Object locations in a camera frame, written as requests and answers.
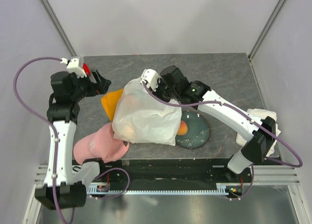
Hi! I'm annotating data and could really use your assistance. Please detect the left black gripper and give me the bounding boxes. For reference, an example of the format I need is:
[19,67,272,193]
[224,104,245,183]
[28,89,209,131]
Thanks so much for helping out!
[70,69,111,101]

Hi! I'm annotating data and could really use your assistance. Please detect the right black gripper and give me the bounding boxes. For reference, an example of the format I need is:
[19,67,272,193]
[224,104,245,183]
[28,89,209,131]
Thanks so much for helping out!
[149,76,179,104]

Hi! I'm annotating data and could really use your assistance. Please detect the fake red bell pepper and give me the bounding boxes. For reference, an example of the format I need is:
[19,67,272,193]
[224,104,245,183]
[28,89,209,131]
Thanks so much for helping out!
[82,63,91,76]

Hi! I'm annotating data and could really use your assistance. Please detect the fake peach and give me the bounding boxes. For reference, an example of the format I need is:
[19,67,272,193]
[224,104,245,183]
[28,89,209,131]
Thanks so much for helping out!
[177,121,188,135]

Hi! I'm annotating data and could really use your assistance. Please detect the white plastic bag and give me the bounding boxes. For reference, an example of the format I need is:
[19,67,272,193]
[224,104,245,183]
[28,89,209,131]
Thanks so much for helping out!
[112,78,182,146]

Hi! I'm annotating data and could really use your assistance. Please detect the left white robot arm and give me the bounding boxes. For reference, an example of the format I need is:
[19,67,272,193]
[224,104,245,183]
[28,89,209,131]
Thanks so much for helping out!
[35,70,111,210]

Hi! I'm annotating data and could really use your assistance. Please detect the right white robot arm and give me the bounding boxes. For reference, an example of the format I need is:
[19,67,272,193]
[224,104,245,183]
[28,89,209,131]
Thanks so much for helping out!
[145,65,276,182]

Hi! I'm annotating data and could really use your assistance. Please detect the orange cloth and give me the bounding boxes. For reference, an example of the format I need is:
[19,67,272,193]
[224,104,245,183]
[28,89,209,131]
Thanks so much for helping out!
[101,88,124,122]

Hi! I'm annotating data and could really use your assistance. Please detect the blue ceramic plate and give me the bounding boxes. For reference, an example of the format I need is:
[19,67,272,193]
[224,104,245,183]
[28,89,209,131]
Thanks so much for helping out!
[175,111,210,149]

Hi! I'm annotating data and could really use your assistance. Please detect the pink cap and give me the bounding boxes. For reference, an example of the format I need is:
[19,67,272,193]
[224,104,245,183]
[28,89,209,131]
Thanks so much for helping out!
[73,123,130,165]

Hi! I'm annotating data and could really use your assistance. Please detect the white folded towel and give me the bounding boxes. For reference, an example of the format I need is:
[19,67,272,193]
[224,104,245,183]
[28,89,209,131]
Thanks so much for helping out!
[235,109,277,157]

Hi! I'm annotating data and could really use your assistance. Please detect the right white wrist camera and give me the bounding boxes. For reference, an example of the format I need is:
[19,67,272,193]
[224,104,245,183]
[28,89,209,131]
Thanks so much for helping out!
[140,69,161,92]

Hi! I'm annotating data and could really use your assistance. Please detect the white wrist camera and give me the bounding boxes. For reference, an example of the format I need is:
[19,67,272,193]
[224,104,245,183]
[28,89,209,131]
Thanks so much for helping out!
[60,56,88,78]
[140,69,161,92]

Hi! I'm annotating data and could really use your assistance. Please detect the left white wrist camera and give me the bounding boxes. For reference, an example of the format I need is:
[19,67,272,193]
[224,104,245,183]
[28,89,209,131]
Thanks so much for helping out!
[60,56,88,78]

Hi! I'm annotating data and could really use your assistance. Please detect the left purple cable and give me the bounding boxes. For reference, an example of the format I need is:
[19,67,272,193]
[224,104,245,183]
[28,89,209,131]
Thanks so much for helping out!
[13,56,76,224]

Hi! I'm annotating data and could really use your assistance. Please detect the purple cable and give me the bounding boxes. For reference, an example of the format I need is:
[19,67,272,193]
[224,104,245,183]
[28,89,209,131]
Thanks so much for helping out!
[143,84,303,200]
[13,56,76,224]

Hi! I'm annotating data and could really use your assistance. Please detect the left aluminium frame post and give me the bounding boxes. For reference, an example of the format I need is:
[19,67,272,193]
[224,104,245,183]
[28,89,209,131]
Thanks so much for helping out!
[39,0,77,56]

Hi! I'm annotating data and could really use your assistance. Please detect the aluminium frame post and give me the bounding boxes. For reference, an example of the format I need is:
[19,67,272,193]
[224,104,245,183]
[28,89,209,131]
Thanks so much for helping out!
[39,0,77,56]
[248,0,288,61]

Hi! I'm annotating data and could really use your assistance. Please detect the slotted cable duct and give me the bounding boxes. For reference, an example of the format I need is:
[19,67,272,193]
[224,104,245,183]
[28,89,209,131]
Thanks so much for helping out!
[86,184,229,196]

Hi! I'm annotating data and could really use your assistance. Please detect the right aluminium frame post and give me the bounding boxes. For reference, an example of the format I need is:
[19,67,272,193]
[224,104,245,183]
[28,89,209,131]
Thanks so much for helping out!
[248,0,288,61]

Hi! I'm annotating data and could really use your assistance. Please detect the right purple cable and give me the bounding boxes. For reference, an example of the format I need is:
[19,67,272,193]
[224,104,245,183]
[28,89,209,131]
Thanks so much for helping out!
[143,84,303,200]

